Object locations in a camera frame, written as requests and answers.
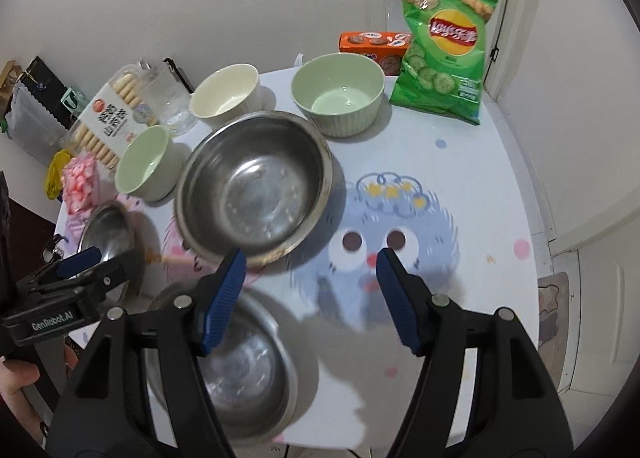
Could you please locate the small steel bowl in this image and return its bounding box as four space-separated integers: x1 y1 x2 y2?
75 200 138 309
145 283 301 441

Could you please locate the pale green container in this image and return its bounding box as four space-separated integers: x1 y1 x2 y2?
60 88 91 115

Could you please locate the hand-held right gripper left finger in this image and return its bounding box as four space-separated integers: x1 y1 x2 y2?
45 248 248 458

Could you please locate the large steel bowl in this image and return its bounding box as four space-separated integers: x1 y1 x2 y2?
174 110 335 269

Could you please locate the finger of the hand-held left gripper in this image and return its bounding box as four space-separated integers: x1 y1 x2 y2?
70 249 142 311
20 246 103 291

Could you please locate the yellow plastic bag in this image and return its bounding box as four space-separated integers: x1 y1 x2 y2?
46 149 75 199

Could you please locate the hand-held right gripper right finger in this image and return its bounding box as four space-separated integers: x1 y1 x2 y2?
375 248 576 458

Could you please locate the orange cookie box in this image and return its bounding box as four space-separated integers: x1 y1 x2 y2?
339 30 413 76

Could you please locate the dark metal utensil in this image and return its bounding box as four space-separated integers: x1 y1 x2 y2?
42 233 68 263

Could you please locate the cream ribbed bowl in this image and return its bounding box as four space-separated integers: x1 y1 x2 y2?
189 64 266 131

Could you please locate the pink marshmallow bag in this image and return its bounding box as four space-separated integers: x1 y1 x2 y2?
60 154 101 216

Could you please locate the large green ribbed bowl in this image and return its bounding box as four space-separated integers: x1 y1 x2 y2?
291 52 386 137

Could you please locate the clear plastic cup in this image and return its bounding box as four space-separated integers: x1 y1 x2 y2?
142 60 198 136

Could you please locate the black flat device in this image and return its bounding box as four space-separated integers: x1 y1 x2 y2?
162 56 196 93

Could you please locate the clear biscuit container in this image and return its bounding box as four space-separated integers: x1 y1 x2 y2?
62 62 163 171

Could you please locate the small green bowl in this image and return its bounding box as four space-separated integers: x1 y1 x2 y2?
114 125 188 203

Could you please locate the person's left hand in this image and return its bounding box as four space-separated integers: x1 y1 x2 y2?
0 359 42 413

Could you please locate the green chips bag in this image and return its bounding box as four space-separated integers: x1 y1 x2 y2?
389 0 500 126

